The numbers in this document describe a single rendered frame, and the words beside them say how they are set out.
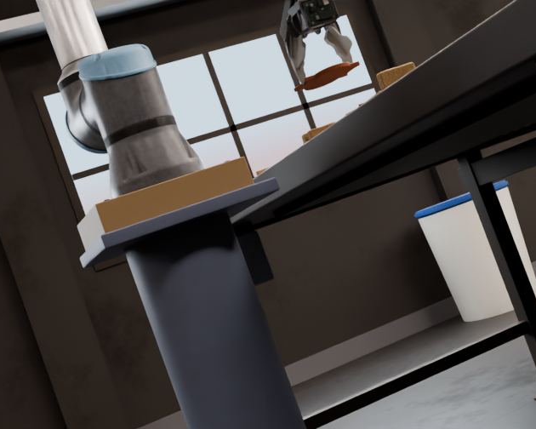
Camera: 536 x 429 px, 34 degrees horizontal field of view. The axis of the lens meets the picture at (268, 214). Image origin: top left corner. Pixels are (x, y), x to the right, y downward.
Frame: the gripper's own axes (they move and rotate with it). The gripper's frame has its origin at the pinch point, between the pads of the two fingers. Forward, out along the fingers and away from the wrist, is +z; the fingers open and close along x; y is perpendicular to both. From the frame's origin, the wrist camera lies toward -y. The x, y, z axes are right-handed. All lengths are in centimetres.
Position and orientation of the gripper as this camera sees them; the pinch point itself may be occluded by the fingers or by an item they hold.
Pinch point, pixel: (325, 74)
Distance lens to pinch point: 173.1
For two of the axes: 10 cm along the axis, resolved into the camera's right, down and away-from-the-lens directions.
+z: 3.3, 9.4, 0.2
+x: 9.0, -3.2, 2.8
